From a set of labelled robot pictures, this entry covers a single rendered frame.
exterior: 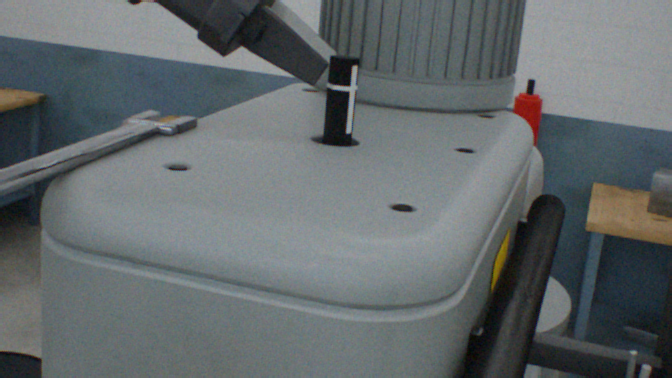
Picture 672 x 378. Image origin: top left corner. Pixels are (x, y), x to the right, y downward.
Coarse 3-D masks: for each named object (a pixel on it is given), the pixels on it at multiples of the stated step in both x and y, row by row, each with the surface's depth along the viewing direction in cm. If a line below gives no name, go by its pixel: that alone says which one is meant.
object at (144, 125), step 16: (144, 112) 65; (128, 128) 60; (144, 128) 61; (160, 128) 62; (176, 128) 62; (80, 144) 55; (96, 144) 55; (112, 144) 56; (128, 144) 58; (32, 160) 51; (48, 160) 51; (64, 160) 51; (80, 160) 53; (0, 176) 47; (16, 176) 47; (32, 176) 48; (48, 176) 50; (0, 192) 46
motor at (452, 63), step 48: (336, 0) 81; (384, 0) 78; (432, 0) 77; (480, 0) 78; (336, 48) 82; (384, 48) 79; (432, 48) 78; (480, 48) 79; (384, 96) 79; (432, 96) 79; (480, 96) 80
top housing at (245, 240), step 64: (192, 128) 65; (256, 128) 67; (320, 128) 69; (384, 128) 71; (448, 128) 73; (512, 128) 77; (64, 192) 50; (128, 192) 49; (192, 192) 50; (256, 192) 51; (320, 192) 52; (384, 192) 53; (448, 192) 55; (512, 192) 70; (64, 256) 49; (128, 256) 47; (192, 256) 46; (256, 256) 45; (320, 256) 45; (384, 256) 45; (448, 256) 46; (64, 320) 50; (128, 320) 48; (192, 320) 47; (256, 320) 46; (320, 320) 45; (384, 320) 45; (448, 320) 47
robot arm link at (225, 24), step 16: (128, 0) 62; (160, 0) 60; (176, 0) 60; (192, 0) 59; (208, 0) 59; (224, 0) 58; (240, 0) 58; (256, 0) 58; (272, 0) 65; (192, 16) 60; (208, 16) 58; (224, 16) 58; (240, 16) 57; (208, 32) 59; (224, 32) 58; (240, 32) 61; (224, 48) 59
